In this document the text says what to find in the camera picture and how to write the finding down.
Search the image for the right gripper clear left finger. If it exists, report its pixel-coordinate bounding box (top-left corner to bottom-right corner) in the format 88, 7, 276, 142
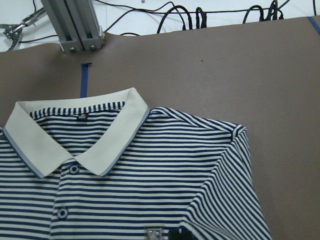
144, 226, 164, 240

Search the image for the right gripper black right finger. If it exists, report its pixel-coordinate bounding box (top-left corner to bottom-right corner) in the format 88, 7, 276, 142
168, 229, 193, 240

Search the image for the striped polo shirt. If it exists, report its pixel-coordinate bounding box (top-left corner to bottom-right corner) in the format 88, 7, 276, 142
0, 88, 271, 240

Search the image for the white-tipped metal grabber stick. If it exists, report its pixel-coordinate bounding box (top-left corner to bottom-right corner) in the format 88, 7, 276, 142
0, 7, 47, 52

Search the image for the aluminium frame post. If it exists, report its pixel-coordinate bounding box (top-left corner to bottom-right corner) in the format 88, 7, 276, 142
41, 0, 104, 53

